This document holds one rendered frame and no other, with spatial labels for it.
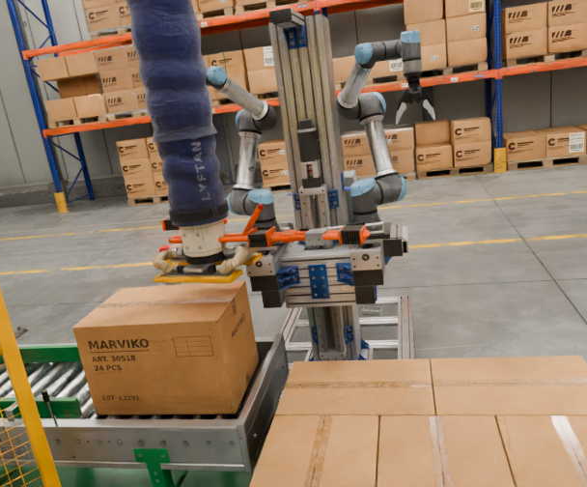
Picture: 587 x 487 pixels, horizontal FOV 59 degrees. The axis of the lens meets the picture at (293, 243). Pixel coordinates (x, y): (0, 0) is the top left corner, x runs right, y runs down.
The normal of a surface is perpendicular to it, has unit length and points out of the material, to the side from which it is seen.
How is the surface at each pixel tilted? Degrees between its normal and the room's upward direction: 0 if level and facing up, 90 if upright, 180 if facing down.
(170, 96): 73
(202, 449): 90
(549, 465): 0
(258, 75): 88
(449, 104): 90
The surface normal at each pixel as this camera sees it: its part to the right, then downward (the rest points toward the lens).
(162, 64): -0.07, 0.02
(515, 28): -0.21, 0.31
